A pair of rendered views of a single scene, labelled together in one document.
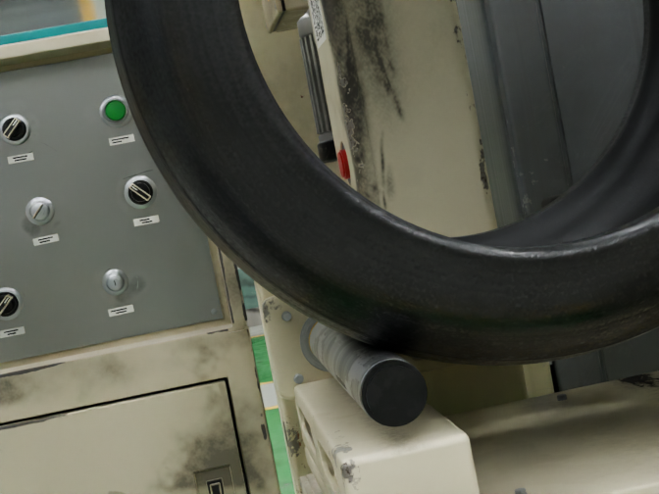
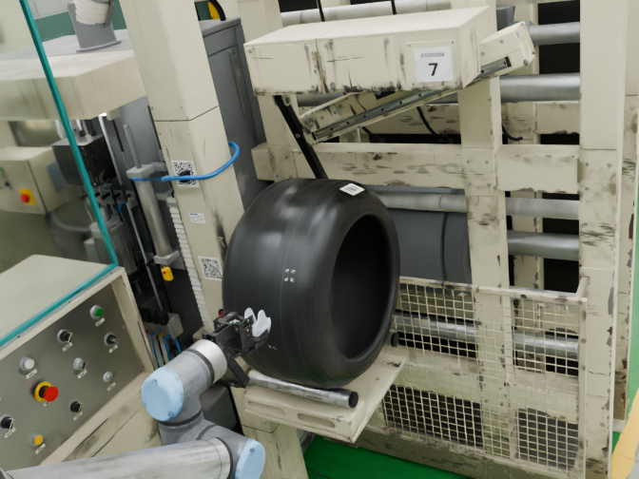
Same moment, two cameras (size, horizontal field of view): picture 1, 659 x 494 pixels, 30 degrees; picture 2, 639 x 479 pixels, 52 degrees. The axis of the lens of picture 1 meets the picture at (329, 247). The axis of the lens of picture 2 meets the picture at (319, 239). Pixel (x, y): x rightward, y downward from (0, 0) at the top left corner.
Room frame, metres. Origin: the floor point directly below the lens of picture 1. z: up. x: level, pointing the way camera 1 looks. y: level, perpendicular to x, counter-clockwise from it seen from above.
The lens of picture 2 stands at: (-0.07, 1.04, 2.05)
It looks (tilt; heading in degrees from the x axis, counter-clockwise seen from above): 26 degrees down; 310
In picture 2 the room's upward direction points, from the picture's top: 11 degrees counter-clockwise
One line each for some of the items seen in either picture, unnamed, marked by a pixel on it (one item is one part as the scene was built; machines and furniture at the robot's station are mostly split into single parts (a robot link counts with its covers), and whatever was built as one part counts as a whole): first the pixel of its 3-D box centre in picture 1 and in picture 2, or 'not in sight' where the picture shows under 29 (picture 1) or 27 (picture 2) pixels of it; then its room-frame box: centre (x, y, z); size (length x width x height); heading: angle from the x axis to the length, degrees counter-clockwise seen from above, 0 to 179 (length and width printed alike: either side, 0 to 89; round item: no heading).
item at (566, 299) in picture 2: not in sight; (441, 371); (0.81, -0.50, 0.65); 0.90 x 0.02 x 0.70; 6
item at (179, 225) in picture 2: not in sight; (198, 268); (1.33, -0.06, 1.19); 0.05 x 0.04 x 0.48; 96
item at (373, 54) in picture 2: not in sight; (365, 53); (0.91, -0.45, 1.71); 0.61 x 0.25 x 0.15; 6
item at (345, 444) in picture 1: (372, 439); (301, 405); (0.98, 0.00, 0.84); 0.36 x 0.09 x 0.06; 6
